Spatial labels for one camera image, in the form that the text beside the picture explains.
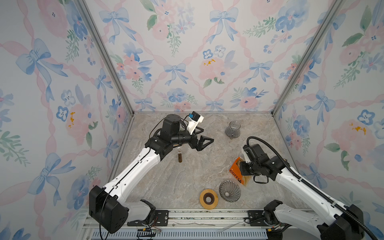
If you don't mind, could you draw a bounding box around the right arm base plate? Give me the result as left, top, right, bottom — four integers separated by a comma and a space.
244, 210, 268, 227

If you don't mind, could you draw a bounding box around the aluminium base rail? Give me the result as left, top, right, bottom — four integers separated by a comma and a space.
78, 209, 272, 240

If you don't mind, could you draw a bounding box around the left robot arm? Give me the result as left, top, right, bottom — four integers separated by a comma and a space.
89, 112, 214, 234

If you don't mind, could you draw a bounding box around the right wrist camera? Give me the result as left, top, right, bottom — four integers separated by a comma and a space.
243, 150, 254, 163

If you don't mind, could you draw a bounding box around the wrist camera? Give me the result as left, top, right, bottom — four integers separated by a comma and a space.
187, 111, 204, 135
243, 150, 254, 163

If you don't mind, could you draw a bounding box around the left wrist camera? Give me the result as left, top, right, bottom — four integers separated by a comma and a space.
187, 111, 204, 135

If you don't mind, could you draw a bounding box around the grey glass dripper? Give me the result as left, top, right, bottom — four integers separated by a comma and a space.
219, 180, 241, 203

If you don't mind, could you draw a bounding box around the orange coffee filter pack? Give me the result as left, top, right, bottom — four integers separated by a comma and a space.
229, 157, 252, 186

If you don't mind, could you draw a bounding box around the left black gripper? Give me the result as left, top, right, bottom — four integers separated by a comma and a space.
171, 127, 214, 152

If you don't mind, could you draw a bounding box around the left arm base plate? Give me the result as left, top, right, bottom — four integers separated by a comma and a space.
127, 210, 170, 227

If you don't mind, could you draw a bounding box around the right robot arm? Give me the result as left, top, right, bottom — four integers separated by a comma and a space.
240, 144, 365, 240

